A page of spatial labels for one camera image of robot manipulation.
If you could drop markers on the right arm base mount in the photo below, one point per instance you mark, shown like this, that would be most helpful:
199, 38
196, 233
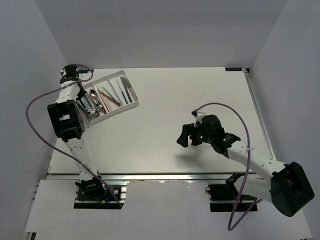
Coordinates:
223, 196

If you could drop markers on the right blue table label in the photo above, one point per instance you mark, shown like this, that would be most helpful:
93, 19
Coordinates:
233, 69

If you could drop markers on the pink handled spoon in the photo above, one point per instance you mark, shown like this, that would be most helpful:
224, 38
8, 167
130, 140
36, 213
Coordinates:
96, 109

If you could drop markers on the green handled fork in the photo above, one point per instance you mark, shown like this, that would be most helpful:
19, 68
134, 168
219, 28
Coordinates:
84, 109

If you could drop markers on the aluminium table frame rail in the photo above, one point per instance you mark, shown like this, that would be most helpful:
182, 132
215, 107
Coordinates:
147, 177

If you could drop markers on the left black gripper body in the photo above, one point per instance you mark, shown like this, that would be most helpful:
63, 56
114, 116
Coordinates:
81, 92

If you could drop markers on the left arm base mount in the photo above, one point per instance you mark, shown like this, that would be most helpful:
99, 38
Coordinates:
94, 195

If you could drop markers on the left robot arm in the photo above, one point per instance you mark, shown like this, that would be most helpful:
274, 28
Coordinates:
68, 123

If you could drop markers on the dark handled knife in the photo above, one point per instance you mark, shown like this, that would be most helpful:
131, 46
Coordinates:
125, 85

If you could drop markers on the teal chopstick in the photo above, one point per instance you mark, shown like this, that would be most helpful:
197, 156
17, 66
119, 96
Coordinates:
111, 96

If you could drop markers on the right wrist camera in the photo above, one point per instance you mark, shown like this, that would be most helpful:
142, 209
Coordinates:
198, 114

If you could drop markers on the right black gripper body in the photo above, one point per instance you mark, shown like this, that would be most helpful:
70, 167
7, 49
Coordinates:
205, 138

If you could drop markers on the left blue table label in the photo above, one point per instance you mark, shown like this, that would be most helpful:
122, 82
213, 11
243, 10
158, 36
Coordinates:
83, 71

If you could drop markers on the blue table label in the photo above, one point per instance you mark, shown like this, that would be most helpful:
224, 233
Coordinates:
233, 69
83, 71

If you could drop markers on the green handled spoon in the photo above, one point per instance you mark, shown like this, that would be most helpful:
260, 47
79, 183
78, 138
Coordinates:
88, 102

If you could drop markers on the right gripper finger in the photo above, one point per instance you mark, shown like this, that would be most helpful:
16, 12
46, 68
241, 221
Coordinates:
194, 139
183, 139

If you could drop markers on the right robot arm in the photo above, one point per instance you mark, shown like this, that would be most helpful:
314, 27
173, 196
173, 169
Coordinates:
284, 185

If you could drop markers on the white divided cutlery tray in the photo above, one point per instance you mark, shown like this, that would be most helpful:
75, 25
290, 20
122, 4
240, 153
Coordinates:
110, 84

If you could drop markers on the green handled knife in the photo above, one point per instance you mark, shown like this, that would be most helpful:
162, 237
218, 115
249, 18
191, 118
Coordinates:
123, 95

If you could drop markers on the orange chopstick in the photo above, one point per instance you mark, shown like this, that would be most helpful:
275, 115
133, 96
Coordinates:
111, 99
104, 102

